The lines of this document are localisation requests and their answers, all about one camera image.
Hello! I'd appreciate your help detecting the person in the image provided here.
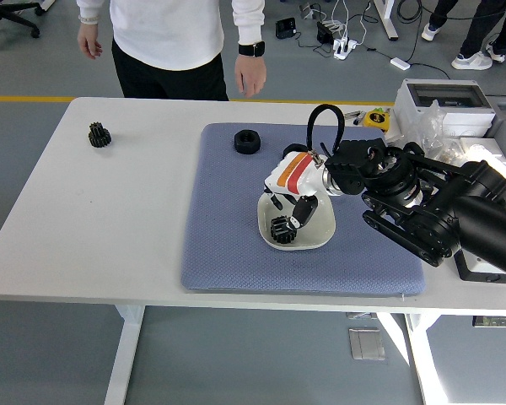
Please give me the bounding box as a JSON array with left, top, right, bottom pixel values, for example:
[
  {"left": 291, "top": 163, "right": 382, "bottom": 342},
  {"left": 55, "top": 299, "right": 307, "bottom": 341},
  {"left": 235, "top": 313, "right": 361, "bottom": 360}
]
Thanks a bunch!
[
  {"left": 75, "top": 0, "right": 267, "bottom": 101},
  {"left": 420, "top": 0, "right": 453, "bottom": 42},
  {"left": 450, "top": 0, "right": 506, "bottom": 72}
]

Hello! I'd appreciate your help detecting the black double gear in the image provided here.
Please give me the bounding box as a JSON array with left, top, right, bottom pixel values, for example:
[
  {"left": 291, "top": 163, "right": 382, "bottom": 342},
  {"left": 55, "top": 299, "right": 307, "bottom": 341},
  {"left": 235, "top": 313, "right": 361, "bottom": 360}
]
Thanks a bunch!
[{"left": 87, "top": 121, "right": 113, "bottom": 149}]

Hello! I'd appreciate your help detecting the white square dish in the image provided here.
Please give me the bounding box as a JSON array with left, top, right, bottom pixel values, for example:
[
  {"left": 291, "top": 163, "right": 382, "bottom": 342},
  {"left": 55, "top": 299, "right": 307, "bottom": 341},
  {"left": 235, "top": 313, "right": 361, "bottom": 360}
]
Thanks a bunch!
[{"left": 256, "top": 192, "right": 336, "bottom": 252}]

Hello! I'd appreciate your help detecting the yellow tape measure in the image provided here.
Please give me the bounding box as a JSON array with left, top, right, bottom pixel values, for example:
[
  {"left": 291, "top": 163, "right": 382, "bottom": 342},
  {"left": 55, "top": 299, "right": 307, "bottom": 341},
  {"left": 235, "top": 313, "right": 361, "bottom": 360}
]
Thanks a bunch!
[{"left": 363, "top": 108, "right": 390, "bottom": 129}]

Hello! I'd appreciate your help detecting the bubble wrap bag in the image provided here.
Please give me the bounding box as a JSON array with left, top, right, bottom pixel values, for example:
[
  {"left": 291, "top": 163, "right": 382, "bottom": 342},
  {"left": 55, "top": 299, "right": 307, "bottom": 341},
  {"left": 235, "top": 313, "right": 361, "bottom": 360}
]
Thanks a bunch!
[{"left": 463, "top": 143, "right": 506, "bottom": 170}]

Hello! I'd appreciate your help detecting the white power strip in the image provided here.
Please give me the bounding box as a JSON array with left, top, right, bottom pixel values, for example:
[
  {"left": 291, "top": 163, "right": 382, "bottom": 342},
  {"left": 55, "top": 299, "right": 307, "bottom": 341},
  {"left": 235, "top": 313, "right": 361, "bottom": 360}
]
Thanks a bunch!
[{"left": 332, "top": 37, "right": 359, "bottom": 60}]

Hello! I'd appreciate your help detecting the black power adapter box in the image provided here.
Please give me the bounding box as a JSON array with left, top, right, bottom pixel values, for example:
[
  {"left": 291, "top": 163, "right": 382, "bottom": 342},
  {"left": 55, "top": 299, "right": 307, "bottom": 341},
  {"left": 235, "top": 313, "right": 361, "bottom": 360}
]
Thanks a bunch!
[{"left": 275, "top": 18, "right": 297, "bottom": 40}]

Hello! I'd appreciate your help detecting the black wristwatch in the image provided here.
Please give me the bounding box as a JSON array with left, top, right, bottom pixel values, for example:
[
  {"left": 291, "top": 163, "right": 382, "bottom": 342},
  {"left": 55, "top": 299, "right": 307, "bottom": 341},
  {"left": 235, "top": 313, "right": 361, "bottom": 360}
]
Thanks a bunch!
[{"left": 237, "top": 40, "right": 266, "bottom": 58}]

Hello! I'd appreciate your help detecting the black framed white board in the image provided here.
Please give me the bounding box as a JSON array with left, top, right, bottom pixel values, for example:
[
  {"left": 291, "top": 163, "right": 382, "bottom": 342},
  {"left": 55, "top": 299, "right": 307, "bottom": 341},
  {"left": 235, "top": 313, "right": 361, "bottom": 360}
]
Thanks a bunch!
[{"left": 454, "top": 248, "right": 506, "bottom": 284}]

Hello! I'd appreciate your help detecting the black charger block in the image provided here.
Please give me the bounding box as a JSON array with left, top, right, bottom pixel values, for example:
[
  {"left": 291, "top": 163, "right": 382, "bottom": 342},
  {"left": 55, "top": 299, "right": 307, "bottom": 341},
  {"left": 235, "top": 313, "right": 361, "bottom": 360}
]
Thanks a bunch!
[{"left": 315, "top": 20, "right": 335, "bottom": 44}]

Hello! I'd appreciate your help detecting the black desk control panel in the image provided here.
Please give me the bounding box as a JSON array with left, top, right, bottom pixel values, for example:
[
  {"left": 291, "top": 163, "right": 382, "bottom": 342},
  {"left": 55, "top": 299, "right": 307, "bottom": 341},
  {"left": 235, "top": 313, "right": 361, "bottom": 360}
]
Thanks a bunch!
[{"left": 471, "top": 315, "right": 506, "bottom": 328}]

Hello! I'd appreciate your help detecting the person's left hand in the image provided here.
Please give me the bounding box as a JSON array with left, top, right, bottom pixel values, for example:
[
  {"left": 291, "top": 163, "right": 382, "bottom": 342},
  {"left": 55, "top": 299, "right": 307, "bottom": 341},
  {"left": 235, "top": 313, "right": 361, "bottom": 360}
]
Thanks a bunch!
[{"left": 234, "top": 54, "right": 267, "bottom": 99}]

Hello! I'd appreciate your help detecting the white table leg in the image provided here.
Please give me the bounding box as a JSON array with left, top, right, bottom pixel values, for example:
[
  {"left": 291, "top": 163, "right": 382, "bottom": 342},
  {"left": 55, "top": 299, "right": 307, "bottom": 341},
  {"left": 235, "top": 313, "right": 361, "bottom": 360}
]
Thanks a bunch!
[
  {"left": 104, "top": 304, "right": 147, "bottom": 405},
  {"left": 377, "top": 312, "right": 460, "bottom": 405}
]

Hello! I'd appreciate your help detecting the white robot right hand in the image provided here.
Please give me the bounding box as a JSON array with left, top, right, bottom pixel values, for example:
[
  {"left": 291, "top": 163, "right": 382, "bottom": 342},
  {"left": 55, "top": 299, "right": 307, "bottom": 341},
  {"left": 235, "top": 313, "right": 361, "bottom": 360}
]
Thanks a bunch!
[{"left": 263, "top": 150, "right": 328, "bottom": 232}]

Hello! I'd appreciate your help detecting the white desk leg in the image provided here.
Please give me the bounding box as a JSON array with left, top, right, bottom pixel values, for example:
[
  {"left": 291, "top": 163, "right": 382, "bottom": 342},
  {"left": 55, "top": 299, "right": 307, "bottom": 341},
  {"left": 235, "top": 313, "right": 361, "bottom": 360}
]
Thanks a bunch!
[{"left": 373, "top": 0, "right": 400, "bottom": 42}]

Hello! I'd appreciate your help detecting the person's right hand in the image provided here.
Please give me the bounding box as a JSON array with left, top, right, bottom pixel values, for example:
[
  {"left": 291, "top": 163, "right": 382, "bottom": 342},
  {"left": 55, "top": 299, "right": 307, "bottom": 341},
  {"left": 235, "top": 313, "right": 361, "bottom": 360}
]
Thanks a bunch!
[{"left": 77, "top": 23, "right": 104, "bottom": 59}]

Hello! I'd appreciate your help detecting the white electrical enclosure box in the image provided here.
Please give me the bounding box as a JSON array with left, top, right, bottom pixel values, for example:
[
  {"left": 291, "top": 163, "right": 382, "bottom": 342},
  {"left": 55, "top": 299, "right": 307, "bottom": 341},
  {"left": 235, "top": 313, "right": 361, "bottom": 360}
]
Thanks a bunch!
[{"left": 393, "top": 78, "right": 498, "bottom": 138}]

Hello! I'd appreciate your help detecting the grey floor socket cover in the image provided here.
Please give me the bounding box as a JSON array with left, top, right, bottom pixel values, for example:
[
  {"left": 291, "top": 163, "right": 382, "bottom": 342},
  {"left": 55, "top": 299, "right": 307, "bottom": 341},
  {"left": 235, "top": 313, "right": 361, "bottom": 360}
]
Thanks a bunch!
[{"left": 347, "top": 327, "right": 386, "bottom": 361}]

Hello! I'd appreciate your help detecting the blue-grey textured mat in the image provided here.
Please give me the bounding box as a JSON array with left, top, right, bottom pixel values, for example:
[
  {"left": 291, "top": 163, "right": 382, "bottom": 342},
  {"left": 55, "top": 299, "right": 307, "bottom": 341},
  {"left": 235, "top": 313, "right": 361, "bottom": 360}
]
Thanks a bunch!
[{"left": 179, "top": 122, "right": 427, "bottom": 295}]

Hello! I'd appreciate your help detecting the black office chair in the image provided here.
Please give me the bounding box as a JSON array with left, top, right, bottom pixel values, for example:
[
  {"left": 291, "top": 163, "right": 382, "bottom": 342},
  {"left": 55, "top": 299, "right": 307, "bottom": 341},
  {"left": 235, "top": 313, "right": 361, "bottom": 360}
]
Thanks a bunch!
[{"left": 0, "top": 0, "right": 43, "bottom": 54}]

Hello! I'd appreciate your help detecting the large black gear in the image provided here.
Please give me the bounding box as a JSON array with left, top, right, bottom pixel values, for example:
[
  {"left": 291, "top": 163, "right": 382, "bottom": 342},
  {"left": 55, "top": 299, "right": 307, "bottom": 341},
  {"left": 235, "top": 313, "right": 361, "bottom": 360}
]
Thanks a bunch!
[{"left": 269, "top": 221, "right": 299, "bottom": 246}]

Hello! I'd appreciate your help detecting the clear plastic bag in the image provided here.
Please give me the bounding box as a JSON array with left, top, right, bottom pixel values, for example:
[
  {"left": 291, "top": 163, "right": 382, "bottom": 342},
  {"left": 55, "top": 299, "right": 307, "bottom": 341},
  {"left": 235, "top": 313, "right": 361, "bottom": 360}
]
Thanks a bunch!
[{"left": 417, "top": 100, "right": 465, "bottom": 161}]

